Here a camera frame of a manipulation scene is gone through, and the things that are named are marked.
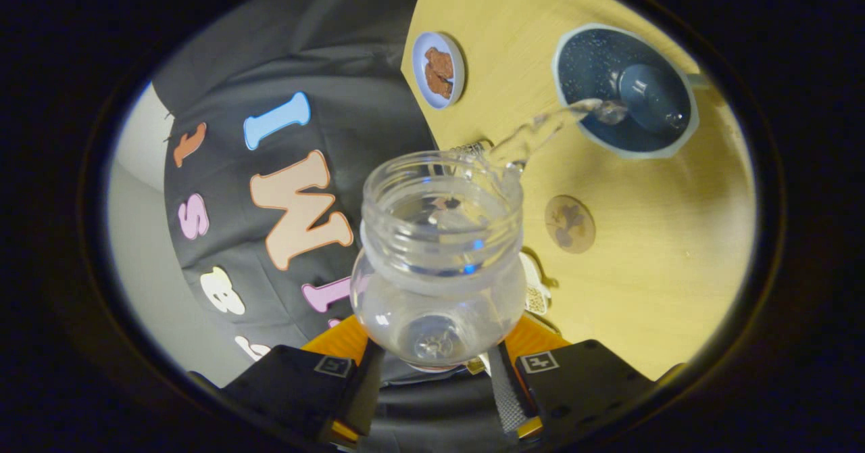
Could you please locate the light wooden table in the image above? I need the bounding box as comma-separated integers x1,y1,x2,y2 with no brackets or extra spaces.
401,0,756,381

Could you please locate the brown cookie piece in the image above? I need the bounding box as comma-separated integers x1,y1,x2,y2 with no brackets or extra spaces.
424,64,453,99
424,47,455,78

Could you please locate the white cup with wooden handle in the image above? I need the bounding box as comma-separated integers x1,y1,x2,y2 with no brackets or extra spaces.
552,22,710,160

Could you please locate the light blue plate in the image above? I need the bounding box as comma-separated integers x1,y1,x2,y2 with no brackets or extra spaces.
412,31,466,110

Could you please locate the wire mesh basket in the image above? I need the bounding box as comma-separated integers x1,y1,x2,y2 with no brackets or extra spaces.
449,141,491,160

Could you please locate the black backdrop cloth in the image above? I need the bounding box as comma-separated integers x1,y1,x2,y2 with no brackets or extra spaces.
152,0,535,453

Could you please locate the clear plastic juice bottle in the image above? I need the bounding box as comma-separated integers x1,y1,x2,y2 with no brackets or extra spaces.
350,150,528,373

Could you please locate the round wooden coaster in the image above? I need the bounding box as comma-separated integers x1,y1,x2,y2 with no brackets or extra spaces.
545,195,597,254

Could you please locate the clear juice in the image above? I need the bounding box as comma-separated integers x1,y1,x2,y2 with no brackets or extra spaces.
466,98,629,176

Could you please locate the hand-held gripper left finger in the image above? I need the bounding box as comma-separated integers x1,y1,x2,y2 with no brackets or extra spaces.
220,314,386,448

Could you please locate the white divided tray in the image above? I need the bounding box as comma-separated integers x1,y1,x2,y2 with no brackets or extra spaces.
519,250,553,316

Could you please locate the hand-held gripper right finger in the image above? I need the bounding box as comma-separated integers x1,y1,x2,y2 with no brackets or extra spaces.
485,314,658,444

